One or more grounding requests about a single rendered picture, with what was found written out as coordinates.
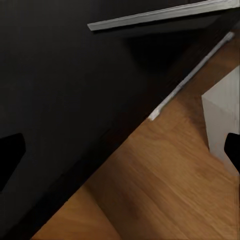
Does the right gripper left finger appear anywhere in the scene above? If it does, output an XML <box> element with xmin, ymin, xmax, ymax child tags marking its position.
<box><xmin>0</xmin><ymin>133</ymin><xmax>26</xmax><ymax>193</ymax></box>

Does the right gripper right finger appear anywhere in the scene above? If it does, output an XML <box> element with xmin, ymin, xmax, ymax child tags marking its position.
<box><xmin>223</xmin><ymin>133</ymin><xmax>240</xmax><ymax>172</ymax></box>

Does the notebook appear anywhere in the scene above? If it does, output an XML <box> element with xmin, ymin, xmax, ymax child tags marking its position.
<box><xmin>86</xmin><ymin>0</ymin><xmax>240</xmax><ymax>32</ymax></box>

